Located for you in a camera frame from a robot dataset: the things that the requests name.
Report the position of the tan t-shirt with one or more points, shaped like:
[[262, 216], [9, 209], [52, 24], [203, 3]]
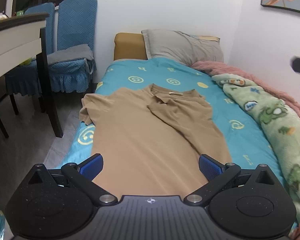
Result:
[[151, 139]]

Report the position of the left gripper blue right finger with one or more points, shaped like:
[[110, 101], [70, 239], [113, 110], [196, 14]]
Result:
[[220, 177]]

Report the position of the pink fuzzy blanket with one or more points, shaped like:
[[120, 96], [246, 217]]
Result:
[[215, 68]]

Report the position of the grey folded cloth on chair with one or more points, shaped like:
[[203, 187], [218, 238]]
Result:
[[78, 52]]

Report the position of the blue covered chair near bed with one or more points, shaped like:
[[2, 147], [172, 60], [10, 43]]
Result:
[[72, 65]]

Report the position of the teal smiley bed sheet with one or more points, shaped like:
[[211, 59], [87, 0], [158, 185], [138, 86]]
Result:
[[245, 140]]

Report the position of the green fruit on chair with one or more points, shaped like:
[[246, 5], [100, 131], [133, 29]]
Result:
[[26, 62]]

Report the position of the blue covered chair behind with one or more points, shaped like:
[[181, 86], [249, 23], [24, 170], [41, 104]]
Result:
[[24, 79]]

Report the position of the grey pillow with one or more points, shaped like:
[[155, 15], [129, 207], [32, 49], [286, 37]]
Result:
[[181, 47]]

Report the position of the mustard yellow headboard cushion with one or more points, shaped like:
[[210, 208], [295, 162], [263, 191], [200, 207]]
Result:
[[129, 46]]

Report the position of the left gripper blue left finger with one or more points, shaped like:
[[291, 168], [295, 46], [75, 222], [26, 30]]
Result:
[[82, 175]]

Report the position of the green cartoon fleece blanket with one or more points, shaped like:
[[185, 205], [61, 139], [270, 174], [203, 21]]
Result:
[[279, 122]]

